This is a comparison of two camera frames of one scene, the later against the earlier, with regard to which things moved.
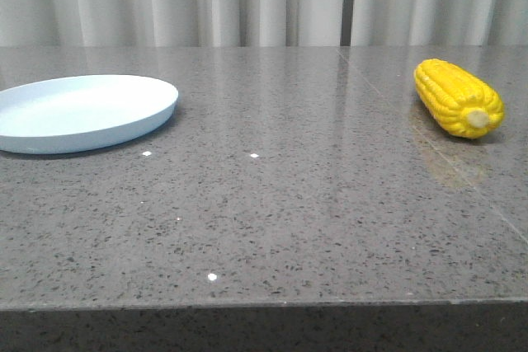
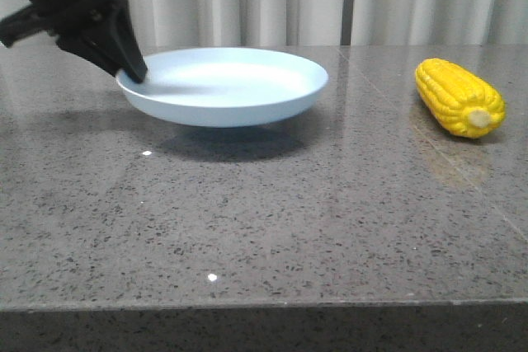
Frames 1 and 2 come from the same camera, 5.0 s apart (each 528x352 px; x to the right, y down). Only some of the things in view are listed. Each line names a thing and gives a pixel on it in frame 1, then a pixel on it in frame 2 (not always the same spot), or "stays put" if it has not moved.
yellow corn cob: x=459 y=101 stays put
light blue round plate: x=70 y=113 to x=222 y=87
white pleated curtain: x=49 y=2 stays put
